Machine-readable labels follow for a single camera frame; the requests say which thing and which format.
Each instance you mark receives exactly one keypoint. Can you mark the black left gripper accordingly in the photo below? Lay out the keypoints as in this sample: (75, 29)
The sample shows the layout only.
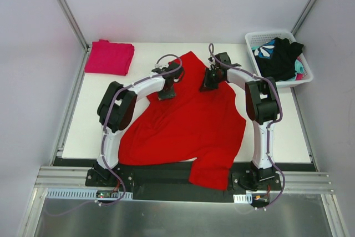
(166, 94)

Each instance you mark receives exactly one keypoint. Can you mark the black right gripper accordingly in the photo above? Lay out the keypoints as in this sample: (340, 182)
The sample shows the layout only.
(206, 83)

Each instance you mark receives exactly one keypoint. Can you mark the red t shirt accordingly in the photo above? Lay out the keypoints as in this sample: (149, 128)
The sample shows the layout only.
(204, 127)

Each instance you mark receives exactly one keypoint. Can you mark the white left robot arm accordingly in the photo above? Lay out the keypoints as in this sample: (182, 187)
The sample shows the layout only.
(116, 111)

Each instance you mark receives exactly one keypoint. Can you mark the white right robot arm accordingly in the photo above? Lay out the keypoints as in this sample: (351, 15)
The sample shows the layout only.
(262, 108)

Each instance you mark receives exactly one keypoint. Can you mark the black t shirt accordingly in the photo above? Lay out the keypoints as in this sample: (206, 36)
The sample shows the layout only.
(280, 59)

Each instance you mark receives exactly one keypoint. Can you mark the folded magenta t shirt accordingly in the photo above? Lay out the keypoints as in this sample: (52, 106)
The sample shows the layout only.
(110, 58)

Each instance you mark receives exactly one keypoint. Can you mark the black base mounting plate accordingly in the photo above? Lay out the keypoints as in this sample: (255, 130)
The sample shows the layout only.
(169, 182)

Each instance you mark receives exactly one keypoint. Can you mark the right white cable duct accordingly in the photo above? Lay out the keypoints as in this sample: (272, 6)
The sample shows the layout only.
(242, 198)

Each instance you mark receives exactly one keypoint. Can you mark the white cable duct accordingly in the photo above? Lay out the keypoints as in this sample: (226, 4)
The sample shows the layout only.
(88, 194)
(242, 198)

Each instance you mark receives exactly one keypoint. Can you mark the aluminium rail right side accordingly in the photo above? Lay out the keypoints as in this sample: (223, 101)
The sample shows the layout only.
(308, 183)

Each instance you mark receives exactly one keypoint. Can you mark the aluminium rail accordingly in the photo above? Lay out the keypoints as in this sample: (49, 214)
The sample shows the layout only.
(65, 177)
(308, 183)

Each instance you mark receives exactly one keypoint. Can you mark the aluminium rail left side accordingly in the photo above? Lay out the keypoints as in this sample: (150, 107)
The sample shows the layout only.
(65, 177)

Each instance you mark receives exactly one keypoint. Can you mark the left aluminium frame post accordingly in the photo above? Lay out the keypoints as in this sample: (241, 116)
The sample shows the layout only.
(73, 24)

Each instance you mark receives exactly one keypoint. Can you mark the left white cable duct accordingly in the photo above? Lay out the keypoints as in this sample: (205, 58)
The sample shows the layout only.
(88, 194)

